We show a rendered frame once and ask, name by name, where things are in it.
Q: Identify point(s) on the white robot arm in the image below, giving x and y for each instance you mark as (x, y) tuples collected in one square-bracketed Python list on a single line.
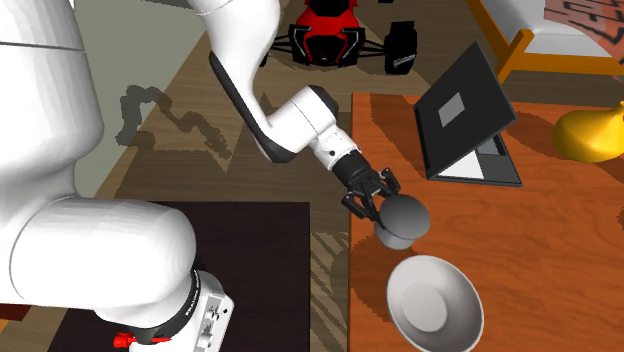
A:
[(97, 244)]

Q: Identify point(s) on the orange wooden table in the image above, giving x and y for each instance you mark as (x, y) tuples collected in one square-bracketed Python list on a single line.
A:
[(546, 244)]

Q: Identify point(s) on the red toy racing car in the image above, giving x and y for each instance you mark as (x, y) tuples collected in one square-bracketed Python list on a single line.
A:
[(326, 29)]

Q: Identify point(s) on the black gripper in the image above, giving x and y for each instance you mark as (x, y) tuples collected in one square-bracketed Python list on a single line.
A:
[(357, 170)]

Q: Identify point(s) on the white bowl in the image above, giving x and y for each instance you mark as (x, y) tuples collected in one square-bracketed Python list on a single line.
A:
[(429, 302)]

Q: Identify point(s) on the dark robot stand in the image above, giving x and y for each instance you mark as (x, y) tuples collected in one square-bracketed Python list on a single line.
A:
[(263, 273)]

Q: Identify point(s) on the black laptop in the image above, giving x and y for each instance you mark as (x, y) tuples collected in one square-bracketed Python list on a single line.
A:
[(463, 112)]

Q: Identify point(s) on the yellow rounded object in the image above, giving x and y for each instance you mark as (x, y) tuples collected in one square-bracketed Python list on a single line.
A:
[(590, 134)]

